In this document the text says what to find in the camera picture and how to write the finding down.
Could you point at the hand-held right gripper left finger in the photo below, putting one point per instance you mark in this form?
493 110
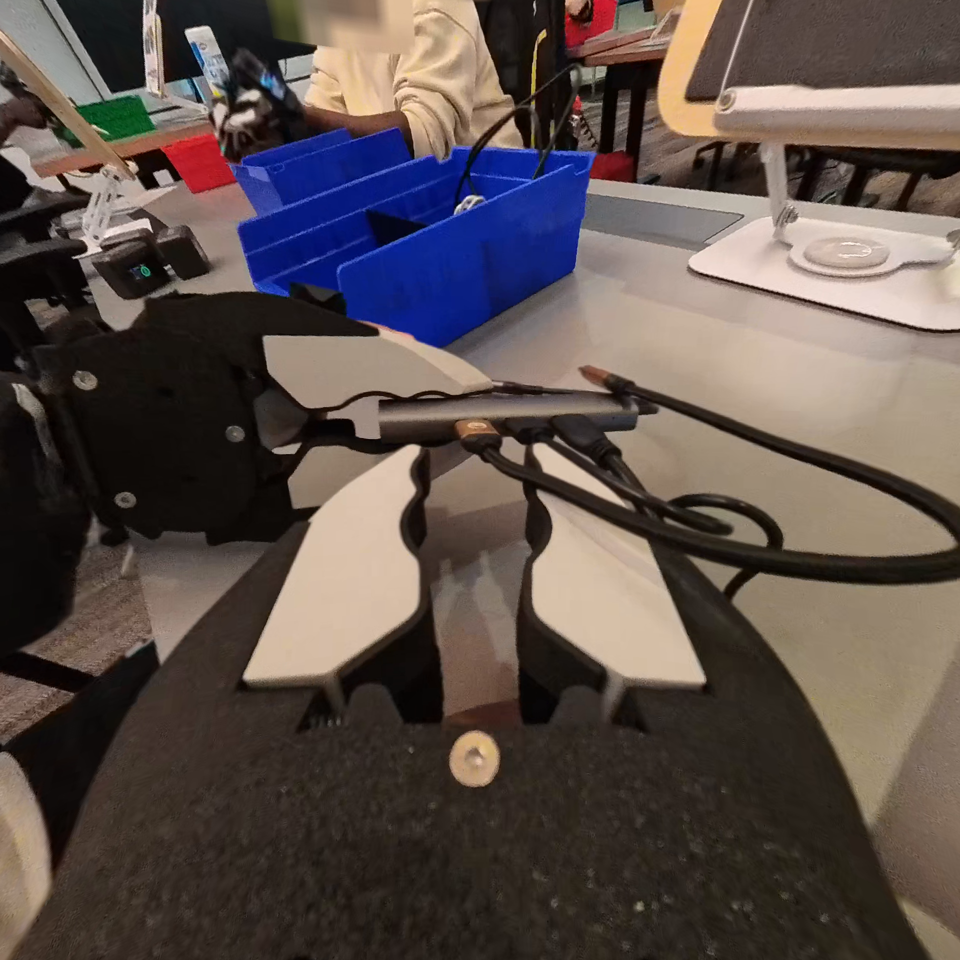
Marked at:
337 592

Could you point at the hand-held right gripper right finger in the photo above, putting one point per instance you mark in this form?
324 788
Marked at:
615 622

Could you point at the black charger with green light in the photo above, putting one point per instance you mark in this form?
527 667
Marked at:
139 274

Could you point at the green board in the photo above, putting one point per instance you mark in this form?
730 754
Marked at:
120 120

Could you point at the wooden table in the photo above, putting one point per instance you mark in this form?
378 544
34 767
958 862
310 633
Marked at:
622 52
112 150

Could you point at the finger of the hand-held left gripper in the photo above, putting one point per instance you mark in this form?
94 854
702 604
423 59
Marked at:
360 364
281 424

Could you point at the blue plastic bin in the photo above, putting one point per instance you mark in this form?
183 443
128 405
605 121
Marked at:
465 277
300 169

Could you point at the grey desk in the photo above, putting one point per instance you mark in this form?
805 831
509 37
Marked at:
750 390

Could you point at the black divider in blue bin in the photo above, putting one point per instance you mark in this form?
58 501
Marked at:
394 225

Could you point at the red plastic bin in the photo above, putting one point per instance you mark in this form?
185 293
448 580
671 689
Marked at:
199 165

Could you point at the white table stand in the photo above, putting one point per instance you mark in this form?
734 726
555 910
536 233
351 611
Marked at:
101 210

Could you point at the grey usb hub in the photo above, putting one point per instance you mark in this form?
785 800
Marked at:
450 409

